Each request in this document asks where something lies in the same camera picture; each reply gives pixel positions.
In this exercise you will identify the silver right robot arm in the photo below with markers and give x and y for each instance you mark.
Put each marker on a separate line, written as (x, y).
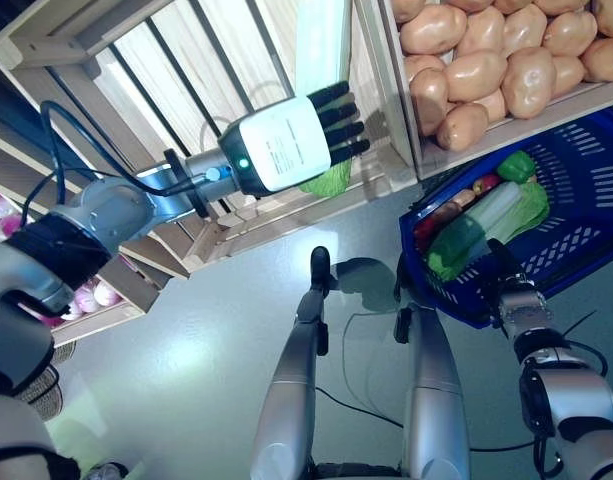
(576, 400)

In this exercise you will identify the dark robot waist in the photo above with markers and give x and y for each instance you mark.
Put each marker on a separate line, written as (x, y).
(356, 472)

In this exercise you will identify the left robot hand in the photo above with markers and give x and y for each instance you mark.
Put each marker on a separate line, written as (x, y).
(281, 145)

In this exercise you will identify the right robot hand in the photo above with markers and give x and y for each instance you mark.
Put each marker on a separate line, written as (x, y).
(503, 265)

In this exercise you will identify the wooden cabbage crate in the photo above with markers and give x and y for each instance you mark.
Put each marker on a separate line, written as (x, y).
(286, 220)

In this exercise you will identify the blue plastic shopping basket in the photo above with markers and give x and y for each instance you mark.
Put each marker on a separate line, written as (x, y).
(586, 200)

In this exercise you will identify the silver robot leg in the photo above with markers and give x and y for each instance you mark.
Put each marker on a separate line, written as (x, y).
(286, 400)
(436, 400)

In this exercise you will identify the red tomato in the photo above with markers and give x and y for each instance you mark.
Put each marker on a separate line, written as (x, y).
(426, 234)

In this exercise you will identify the tan potato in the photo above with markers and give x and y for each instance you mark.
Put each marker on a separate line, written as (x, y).
(475, 75)
(568, 32)
(523, 30)
(421, 62)
(428, 100)
(461, 127)
(481, 30)
(468, 4)
(568, 76)
(528, 82)
(464, 197)
(611, 17)
(561, 6)
(604, 59)
(512, 5)
(491, 106)
(432, 27)

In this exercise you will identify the napa cabbage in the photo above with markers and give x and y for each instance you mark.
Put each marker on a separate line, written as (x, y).
(506, 210)
(456, 245)

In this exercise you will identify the woven wicker basket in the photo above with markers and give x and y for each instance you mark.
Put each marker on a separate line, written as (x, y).
(46, 380)

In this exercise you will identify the brown round vegetable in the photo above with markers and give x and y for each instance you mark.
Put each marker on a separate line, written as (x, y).
(446, 212)

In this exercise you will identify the silver left robot leg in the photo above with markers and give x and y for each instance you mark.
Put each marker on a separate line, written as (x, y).
(286, 400)

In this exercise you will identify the wooden potato crate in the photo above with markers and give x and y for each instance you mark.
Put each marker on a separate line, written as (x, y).
(586, 107)

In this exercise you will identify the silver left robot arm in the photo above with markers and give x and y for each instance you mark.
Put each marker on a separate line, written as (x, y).
(111, 210)

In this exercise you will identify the green bell pepper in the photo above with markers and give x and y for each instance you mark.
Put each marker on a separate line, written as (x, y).
(518, 167)

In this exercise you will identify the silver right robot leg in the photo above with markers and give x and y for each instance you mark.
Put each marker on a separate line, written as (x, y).
(436, 400)

